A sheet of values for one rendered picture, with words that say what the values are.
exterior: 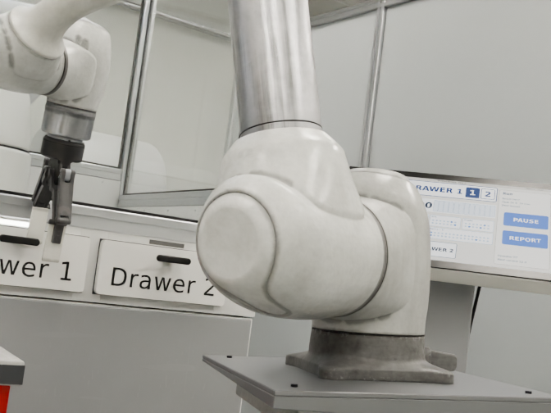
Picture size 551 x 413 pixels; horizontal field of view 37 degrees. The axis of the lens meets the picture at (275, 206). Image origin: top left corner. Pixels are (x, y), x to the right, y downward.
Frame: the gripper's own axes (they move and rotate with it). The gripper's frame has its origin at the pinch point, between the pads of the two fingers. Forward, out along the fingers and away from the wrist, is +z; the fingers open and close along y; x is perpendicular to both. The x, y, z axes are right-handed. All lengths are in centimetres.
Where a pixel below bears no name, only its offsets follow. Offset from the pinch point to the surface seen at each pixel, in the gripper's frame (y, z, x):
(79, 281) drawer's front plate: 6.7, 7.6, -10.4
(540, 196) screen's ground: -10, -29, -110
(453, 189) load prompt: 3, -26, -95
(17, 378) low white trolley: -52, 5, 14
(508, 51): 61, -73, -156
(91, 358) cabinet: 5.2, 22.8, -15.6
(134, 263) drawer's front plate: 7.7, 2.8, -21.2
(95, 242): 10.0, 0.2, -13.0
